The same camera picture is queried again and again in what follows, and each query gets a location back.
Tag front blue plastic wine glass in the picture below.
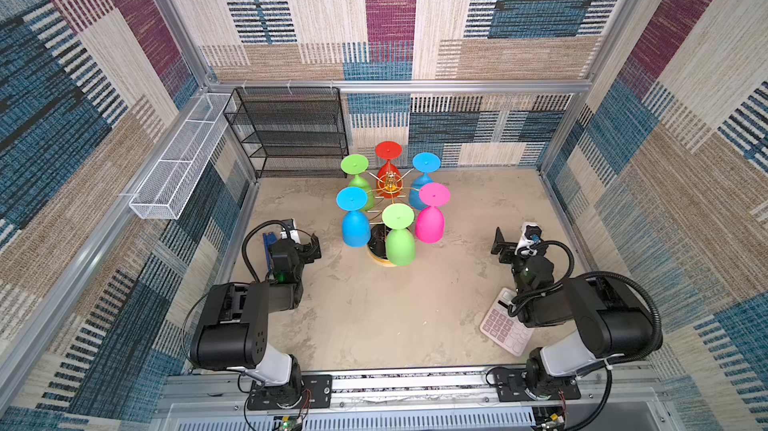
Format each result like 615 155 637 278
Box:
336 187 371 248

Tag green plastic wine glass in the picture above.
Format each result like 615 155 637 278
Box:
382 203 415 266
341 154 375 212

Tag back blue plastic wine glass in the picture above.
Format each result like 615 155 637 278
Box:
409 152 441 211

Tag white wire mesh basket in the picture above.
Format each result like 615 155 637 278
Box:
129 93 230 220

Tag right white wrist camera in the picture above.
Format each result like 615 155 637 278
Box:
517 222 542 249

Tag black mesh shelf rack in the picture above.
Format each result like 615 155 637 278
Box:
224 87 349 179

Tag magenta plastic wine glass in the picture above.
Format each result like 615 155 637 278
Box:
415 182 451 244

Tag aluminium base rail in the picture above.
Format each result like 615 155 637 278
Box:
150 364 684 430

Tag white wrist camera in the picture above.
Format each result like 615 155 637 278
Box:
517 222 542 249
280 219 301 244

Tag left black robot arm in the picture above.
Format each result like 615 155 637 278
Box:
188 220 322 410

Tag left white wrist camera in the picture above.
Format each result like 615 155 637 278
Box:
280 219 301 244

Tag pink calculator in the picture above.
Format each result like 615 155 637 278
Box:
480 287 534 357

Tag gold wire wine glass rack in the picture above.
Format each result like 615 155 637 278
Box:
367 163 416 267

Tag red plastic wine glass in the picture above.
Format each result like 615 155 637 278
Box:
375 141 403 199

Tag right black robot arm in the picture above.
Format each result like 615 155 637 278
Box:
481 223 663 402

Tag blue plastic wine glass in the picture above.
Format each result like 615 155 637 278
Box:
336 187 371 248
409 152 441 211

